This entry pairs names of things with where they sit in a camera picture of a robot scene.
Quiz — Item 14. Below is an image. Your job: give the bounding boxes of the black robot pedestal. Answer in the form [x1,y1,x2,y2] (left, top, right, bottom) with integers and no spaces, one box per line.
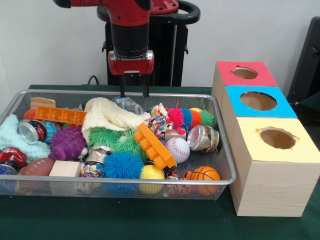
[96,0,202,87]

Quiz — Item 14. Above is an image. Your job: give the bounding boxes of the white baseball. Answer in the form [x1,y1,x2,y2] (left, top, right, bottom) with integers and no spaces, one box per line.
[166,137,191,165]

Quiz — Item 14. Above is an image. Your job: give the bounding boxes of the blue spiky ball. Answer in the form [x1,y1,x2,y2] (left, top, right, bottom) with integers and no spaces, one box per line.
[101,152,145,197]

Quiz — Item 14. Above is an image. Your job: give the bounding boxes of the dark green table cloth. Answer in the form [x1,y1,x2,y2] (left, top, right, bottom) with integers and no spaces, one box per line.
[0,84,320,240]

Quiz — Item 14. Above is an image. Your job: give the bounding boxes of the green spiky ball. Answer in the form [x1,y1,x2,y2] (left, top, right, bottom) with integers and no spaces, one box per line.
[114,130,148,162]

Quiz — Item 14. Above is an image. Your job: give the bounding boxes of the clear shallow mesh bin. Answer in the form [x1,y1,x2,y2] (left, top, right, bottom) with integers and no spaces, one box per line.
[0,89,237,201]

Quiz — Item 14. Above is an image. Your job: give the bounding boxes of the yellow ball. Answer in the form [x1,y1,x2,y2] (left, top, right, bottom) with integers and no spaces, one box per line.
[139,164,166,195]

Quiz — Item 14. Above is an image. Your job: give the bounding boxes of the wooden box three holes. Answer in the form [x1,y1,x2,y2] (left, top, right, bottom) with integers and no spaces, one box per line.
[212,61,320,218]

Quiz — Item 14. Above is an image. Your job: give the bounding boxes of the orange toy brick round studs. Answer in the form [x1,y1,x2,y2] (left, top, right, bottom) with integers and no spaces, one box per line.
[133,122,177,171]

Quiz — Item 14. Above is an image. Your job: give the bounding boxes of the long flat orange toy brick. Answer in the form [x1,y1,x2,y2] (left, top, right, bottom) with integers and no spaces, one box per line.
[35,105,87,125]

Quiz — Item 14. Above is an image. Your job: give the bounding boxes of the purple spiky ball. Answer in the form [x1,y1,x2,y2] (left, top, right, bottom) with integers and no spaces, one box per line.
[48,125,88,162]

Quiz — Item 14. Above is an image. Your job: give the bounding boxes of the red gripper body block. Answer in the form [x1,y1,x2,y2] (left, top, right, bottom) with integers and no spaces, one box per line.
[108,49,155,77]

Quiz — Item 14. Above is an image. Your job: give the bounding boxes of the cream knitted cloth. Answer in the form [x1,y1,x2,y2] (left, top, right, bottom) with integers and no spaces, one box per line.
[81,97,151,143]

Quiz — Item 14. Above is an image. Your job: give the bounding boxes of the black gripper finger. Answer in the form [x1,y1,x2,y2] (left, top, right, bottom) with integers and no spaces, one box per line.
[119,74,127,99]
[142,74,150,99]

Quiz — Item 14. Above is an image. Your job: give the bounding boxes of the small orange basketball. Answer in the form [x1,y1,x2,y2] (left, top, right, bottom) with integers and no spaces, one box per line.
[190,165,221,196]

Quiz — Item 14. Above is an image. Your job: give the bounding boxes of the crushed silver can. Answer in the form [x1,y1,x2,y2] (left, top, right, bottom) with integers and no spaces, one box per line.
[187,123,221,153]

